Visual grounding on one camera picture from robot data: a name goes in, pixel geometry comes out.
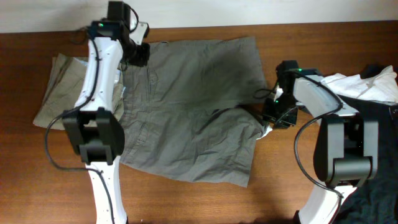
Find beige shorts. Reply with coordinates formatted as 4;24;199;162
32;53;125;131

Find grey cargo shorts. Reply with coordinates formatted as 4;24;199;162
120;37;270;187

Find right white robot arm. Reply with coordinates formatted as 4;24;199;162
262;60;379;224

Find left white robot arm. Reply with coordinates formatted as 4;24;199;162
61;1;150;224

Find white shirt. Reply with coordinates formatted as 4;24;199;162
321;65;397;103

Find black garment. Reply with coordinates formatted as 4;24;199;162
334;64;398;224

